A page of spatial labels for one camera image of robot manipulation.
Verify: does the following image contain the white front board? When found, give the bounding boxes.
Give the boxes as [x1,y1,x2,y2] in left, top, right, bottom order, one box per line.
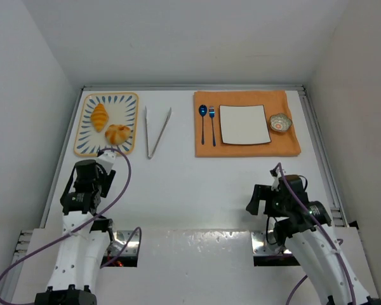
[11,227,381,305]

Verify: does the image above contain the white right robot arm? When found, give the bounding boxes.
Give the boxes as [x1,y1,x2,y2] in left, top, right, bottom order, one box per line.
[246,175,381,304]

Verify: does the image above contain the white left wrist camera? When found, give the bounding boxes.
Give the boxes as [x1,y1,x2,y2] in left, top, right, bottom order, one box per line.
[96,151,116,174]

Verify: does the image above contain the white square plate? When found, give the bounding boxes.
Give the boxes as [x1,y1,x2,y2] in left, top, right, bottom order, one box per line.
[219,105,271,146]

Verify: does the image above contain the small flower-shaped bowl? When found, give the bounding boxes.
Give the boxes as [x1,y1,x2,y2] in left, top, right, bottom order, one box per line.
[269,113,292,133]

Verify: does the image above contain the purple cable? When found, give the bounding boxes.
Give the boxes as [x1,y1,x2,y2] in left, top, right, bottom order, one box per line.
[0,147,142,304]
[274,162,356,305]

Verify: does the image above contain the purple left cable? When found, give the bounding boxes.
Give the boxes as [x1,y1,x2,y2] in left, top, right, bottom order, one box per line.
[0,147,142,304]

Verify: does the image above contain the blue spoon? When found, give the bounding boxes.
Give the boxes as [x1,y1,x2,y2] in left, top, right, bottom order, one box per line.
[198,104,208,145]

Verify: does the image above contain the blue fork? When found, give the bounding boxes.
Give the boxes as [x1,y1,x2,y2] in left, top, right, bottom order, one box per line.
[209,106,217,147]

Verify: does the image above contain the metal tongs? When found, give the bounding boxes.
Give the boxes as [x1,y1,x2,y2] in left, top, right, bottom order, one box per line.
[145,105,173,160]

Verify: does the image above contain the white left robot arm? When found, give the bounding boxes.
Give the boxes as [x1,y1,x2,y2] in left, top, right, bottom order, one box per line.
[34,157,116,304]

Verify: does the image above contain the orange cloth placemat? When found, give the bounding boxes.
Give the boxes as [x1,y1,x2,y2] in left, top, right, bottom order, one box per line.
[194,90,301,158]

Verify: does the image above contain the round striped bread roll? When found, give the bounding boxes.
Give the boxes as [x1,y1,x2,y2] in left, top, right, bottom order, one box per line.
[105,125,131,146]

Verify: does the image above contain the blue patterned rectangular tray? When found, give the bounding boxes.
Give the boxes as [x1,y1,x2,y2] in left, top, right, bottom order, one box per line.
[74,92,139,157]

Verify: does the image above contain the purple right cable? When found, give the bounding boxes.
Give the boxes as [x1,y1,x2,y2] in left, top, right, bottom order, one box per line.
[274,162,356,305]

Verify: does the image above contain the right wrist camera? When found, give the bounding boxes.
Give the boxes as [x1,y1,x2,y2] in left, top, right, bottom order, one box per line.
[270,167,281,191]

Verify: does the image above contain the orange croissant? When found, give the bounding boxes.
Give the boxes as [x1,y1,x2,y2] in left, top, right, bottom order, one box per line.
[91,104,109,132]

